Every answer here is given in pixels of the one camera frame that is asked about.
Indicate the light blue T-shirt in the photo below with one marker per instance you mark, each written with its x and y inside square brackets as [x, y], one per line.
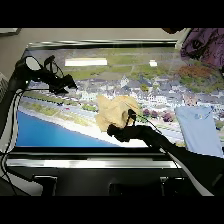
[199, 130]

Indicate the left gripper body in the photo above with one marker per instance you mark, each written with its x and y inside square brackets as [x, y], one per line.
[61, 84]

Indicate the silver frame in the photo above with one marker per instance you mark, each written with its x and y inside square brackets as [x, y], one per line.
[90, 163]

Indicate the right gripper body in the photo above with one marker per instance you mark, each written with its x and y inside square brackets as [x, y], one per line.
[120, 132]

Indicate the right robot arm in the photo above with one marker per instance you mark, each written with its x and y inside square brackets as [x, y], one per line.
[188, 161]

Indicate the yellow garment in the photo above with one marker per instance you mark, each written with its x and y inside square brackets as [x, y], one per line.
[113, 110]

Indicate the purple garment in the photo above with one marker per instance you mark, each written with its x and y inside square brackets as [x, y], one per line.
[204, 45]

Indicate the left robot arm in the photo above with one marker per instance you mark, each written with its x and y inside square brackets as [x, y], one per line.
[20, 78]

